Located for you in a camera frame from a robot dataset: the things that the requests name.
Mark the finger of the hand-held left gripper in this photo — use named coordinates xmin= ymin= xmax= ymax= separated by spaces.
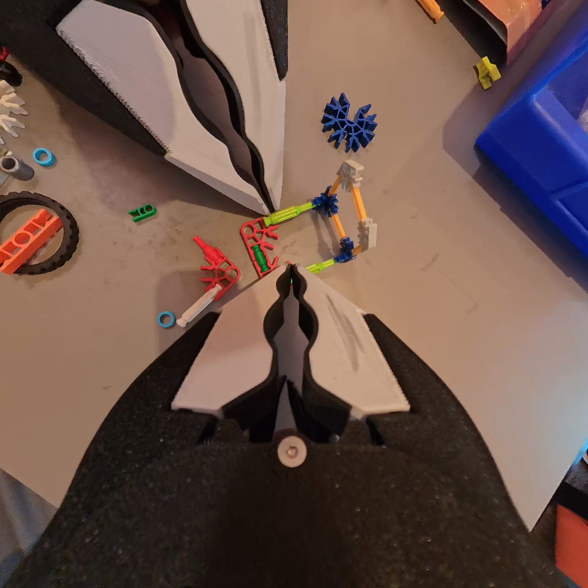
xmin=181 ymin=0 xmax=286 ymax=213
xmin=56 ymin=0 xmax=272 ymax=216

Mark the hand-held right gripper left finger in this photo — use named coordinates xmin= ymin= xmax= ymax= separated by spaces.
xmin=171 ymin=264 xmax=294 ymax=443

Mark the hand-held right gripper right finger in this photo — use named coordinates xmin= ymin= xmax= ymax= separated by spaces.
xmin=290 ymin=264 xmax=410 ymax=443

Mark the small toy rod frame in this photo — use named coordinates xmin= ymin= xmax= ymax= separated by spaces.
xmin=263 ymin=160 xmax=378 ymax=275

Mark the black rubber tyre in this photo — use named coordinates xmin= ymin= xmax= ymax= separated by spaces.
xmin=0 ymin=46 xmax=24 ymax=88
xmin=0 ymin=191 xmax=80 ymax=276

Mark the white snowflake connector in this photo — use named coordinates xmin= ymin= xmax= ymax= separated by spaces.
xmin=0 ymin=79 xmax=29 ymax=145

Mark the red connector with white rod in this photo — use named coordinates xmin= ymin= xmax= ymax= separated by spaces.
xmin=176 ymin=235 xmax=242 ymax=328

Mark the blue fan connector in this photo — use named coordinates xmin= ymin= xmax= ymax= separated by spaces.
xmin=321 ymin=93 xmax=378 ymax=153

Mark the orange ladder connector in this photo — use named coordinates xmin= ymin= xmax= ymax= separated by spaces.
xmin=0 ymin=209 xmax=63 ymax=275

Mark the lime yellow clip connector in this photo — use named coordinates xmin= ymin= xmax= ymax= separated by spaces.
xmin=473 ymin=56 xmax=502 ymax=90

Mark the printed toy set bag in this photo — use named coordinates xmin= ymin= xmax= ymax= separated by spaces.
xmin=436 ymin=0 xmax=547 ymax=69

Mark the blue storage bin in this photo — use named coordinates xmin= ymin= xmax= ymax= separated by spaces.
xmin=474 ymin=5 xmax=588 ymax=258

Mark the red metal frame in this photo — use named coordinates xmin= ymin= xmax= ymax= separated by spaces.
xmin=553 ymin=503 xmax=588 ymax=586

